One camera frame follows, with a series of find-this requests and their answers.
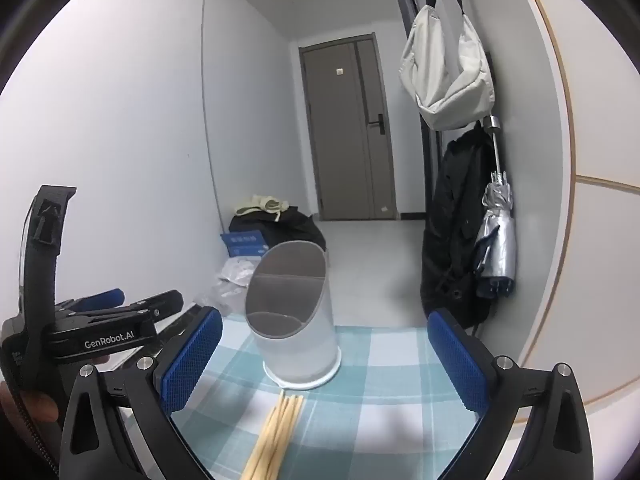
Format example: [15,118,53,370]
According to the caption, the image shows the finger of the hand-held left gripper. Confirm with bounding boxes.
[55,287,126,313]
[120,289,185,322]

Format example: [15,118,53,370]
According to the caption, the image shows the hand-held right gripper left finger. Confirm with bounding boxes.
[59,307,223,480]

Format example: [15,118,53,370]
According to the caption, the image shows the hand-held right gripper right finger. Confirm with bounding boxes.
[427,308,606,480]

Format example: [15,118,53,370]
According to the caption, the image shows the white grey utensil holder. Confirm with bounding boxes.
[244,241,342,390]

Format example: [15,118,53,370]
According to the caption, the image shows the bundle of wooden chopsticks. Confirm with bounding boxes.
[240,391,307,480]

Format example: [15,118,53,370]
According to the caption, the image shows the cream shoulder bag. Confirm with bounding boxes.
[398,0,495,132]

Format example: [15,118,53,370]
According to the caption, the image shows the person's left hand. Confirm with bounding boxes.
[0,382,60,423]

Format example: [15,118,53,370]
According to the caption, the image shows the clear plastic bags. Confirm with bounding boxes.
[195,256,261,317]

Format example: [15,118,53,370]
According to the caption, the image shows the teal plaid tablecloth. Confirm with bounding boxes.
[167,317,528,480]

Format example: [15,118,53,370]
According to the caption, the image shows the blue cardboard box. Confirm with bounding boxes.
[220,230,268,259]

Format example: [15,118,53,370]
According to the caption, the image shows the silver folded umbrella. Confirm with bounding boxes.
[474,115,517,301]

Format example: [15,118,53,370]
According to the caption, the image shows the cream yellow cloth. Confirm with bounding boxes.
[235,194,290,222]

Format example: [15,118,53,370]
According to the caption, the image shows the black coat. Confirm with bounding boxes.
[420,127,496,331]

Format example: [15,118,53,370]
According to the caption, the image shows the black backpack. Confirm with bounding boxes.
[229,206,327,253]

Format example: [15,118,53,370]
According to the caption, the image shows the white wardrobe with wood trim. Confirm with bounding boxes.
[505,0,640,421]

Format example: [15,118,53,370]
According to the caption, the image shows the grey-brown door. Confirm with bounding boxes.
[298,33,398,222]

